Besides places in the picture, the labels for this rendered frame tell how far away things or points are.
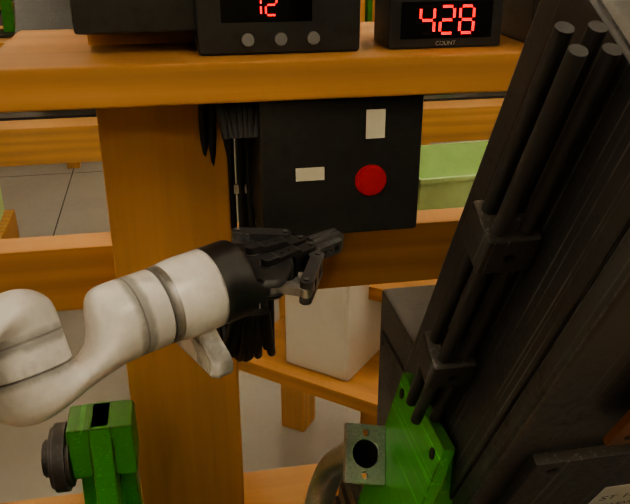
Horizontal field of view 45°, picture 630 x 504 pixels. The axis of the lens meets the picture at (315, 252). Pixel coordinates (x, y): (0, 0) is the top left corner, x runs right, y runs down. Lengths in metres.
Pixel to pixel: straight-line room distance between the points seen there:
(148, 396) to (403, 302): 0.35
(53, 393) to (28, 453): 2.20
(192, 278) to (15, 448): 2.23
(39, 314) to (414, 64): 0.42
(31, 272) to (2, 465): 1.80
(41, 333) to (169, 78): 0.27
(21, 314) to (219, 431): 0.50
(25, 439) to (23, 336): 2.28
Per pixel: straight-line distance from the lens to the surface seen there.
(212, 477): 1.10
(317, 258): 0.73
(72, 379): 0.63
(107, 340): 0.64
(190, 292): 0.66
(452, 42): 0.82
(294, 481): 1.20
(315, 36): 0.77
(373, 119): 0.78
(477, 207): 0.46
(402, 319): 0.88
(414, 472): 0.69
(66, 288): 1.04
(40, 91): 0.74
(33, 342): 0.61
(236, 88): 0.74
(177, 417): 1.04
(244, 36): 0.76
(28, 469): 2.75
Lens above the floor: 1.67
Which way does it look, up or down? 24 degrees down
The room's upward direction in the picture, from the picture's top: straight up
